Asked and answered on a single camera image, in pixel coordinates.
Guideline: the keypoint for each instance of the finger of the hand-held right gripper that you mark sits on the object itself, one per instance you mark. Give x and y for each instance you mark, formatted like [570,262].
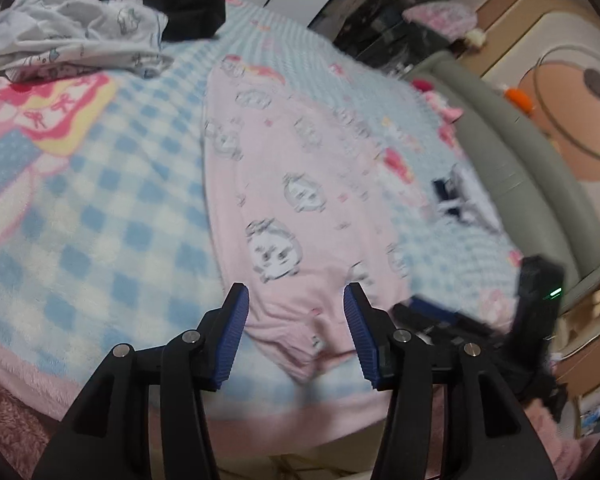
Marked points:
[430,306]
[445,335]

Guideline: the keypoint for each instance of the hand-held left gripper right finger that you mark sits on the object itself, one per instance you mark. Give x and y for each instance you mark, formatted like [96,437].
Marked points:
[360,335]

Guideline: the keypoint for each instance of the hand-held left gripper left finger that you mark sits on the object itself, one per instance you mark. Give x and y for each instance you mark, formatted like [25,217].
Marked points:
[232,330]

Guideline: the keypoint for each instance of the pink printed pants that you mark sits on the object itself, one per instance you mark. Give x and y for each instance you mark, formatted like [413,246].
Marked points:
[290,160]

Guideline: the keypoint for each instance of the wooden bedside table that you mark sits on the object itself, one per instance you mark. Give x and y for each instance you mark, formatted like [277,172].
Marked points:
[590,355]

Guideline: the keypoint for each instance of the navy and white garment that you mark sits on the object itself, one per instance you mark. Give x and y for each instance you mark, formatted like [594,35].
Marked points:
[460,195]

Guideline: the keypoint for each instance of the blue checked printed blanket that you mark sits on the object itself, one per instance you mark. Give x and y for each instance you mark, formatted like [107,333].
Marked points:
[105,210]

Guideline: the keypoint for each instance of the grey padded bed headboard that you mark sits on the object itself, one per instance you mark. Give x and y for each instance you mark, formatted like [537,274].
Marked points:
[510,145]

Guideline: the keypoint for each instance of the orange plush toy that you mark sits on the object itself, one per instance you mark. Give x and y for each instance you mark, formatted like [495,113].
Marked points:
[517,97]

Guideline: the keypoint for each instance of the pink fluffy bed cover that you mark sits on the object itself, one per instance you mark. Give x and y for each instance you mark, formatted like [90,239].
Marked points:
[0,410]

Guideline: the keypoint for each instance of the small white plush toy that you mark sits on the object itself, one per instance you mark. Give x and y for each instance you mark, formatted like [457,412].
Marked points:
[475,37]

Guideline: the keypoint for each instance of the large pink plush toy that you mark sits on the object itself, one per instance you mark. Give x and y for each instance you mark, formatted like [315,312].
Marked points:
[442,15]

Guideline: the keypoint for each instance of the dark glass cabinet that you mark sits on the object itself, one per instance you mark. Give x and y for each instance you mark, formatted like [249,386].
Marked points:
[385,10]

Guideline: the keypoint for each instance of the white grey printed garment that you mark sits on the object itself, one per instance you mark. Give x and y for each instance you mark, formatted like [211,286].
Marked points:
[80,30]

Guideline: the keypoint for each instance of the grey round wall disc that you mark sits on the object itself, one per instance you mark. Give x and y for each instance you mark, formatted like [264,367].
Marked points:
[597,82]

